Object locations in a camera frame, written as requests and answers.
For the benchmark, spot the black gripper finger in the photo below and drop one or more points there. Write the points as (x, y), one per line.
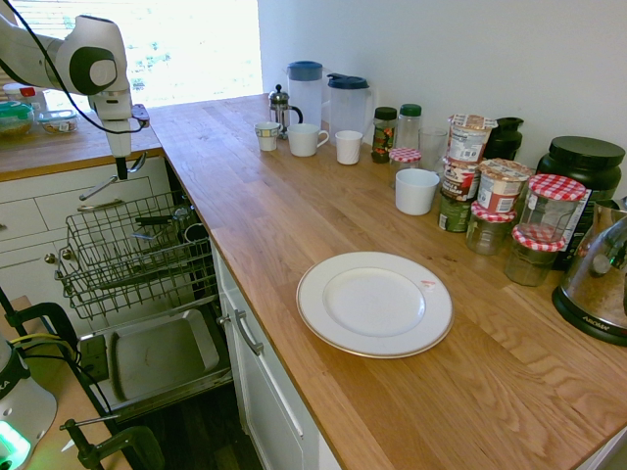
(122, 167)

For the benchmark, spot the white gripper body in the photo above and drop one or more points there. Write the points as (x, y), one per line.
(119, 132)

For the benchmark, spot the metal spoon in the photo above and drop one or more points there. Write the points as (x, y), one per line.
(98, 188)

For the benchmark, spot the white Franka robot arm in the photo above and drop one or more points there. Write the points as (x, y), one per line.
(93, 59)

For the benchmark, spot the black cup in dishwasher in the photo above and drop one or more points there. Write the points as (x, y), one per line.
(197, 232)

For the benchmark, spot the open grey dishwasher door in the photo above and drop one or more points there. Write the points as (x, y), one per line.
(161, 347)

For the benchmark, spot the white drawer front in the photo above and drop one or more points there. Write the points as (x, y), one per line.
(88, 193)

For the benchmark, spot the glass food storage container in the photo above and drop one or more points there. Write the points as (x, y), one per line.
(59, 122)

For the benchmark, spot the white jar red cap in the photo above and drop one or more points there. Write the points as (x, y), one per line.
(24, 95)

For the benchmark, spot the food container green lid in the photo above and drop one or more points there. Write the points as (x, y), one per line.
(15, 120)

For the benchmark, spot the round metal cabinet knob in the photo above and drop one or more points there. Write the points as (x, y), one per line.
(223, 320)
(50, 258)

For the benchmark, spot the patterned small cup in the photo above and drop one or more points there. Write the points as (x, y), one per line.
(267, 136)

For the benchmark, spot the glass french press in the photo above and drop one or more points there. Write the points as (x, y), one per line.
(280, 108)

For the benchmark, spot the large black table clamp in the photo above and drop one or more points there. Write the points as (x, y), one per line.
(49, 318)

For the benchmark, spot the tall pitcher with blue lid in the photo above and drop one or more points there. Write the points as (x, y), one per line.
(304, 98)

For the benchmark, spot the white ribbed cup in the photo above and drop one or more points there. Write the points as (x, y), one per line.
(349, 147)

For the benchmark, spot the short pitcher with blue lid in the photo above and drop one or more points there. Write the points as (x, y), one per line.
(349, 108)

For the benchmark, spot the dark spice jar green lid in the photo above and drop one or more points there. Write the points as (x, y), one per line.
(384, 134)

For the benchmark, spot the white cabinet door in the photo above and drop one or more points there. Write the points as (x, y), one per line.
(264, 391)

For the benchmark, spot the dark green screw clamp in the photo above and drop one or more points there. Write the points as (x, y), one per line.
(122, 445)

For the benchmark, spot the small jar checked lid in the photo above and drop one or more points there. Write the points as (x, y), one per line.
(404, 159)

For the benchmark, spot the white gold-rimmed dinner plate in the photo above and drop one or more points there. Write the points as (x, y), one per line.
(374, 304)

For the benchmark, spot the clear spice jar green lid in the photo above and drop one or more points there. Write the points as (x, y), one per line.
(409, 126)

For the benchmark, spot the white wide cup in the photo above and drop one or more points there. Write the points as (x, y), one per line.
(416, 192)

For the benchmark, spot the clear drinking glass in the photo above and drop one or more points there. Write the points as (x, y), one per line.
(433, 147)

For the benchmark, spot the green tin can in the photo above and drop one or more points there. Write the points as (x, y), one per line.
(453, 215)

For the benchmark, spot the oatmeal cup with brown label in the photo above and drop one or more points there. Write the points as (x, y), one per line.
(459, 181)

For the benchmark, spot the oatmeal cup with white label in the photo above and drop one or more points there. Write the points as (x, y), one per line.
(470, 139)

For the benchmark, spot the glass jar checked lid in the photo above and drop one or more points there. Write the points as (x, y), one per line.
(490, 230)
(531, 262)

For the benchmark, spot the oatmeal cup with red band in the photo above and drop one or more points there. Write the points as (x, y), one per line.
(502, 188)

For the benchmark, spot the black shaker bottle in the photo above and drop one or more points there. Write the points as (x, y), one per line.
(507, 139)

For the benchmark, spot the tall jar checked lid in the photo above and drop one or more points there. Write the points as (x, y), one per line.
(551, 208)

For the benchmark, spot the large black supplement tub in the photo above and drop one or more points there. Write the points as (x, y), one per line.
(583, 164)

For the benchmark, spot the stainless steel electric kettle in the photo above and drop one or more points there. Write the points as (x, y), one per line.
(595, 284)

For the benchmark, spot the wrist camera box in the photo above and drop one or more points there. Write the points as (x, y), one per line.
(140, 116)

